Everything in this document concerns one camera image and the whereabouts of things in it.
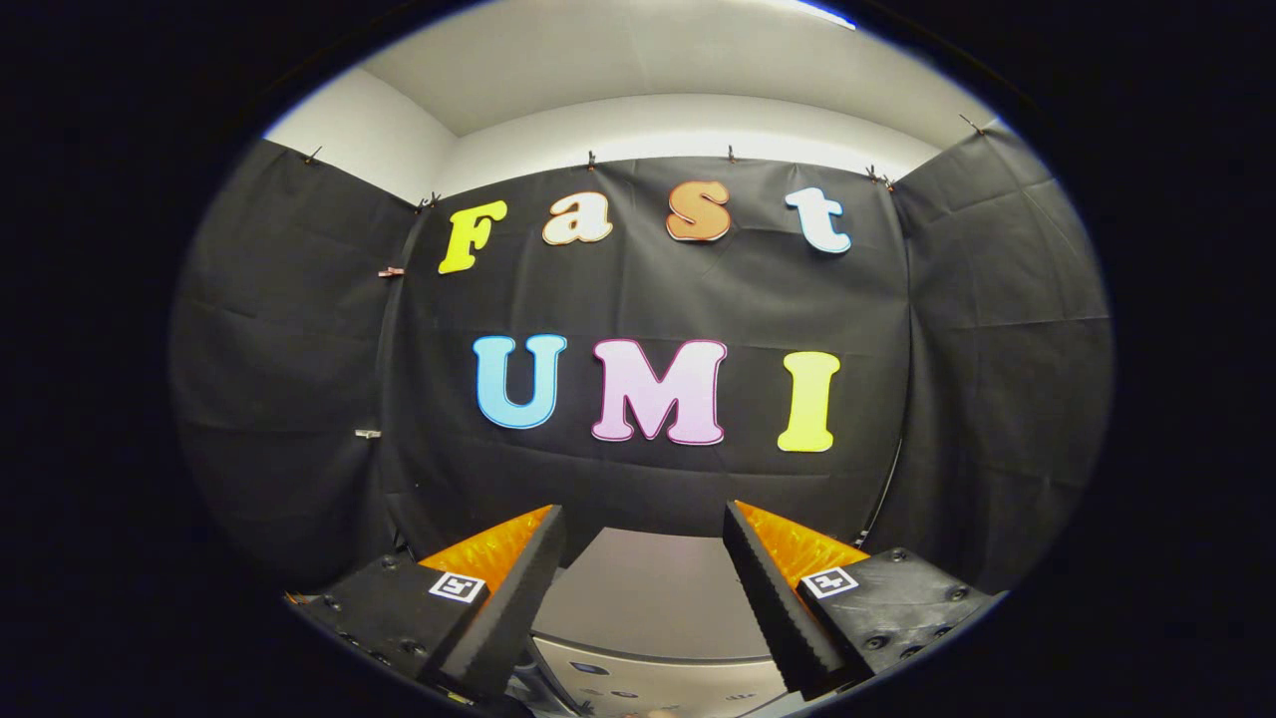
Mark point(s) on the ceiling light panel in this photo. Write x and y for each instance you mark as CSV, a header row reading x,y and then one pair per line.
x,y
827,14

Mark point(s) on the black backdrop cloth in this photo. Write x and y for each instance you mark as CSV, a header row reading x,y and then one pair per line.
x,y
648,289

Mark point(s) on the grey washing machine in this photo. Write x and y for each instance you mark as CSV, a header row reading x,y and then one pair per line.
x,y
658,688

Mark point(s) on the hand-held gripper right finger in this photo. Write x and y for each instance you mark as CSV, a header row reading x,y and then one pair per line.
x,y
773,608

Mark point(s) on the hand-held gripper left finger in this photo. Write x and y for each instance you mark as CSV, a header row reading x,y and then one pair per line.
x,y
518,598

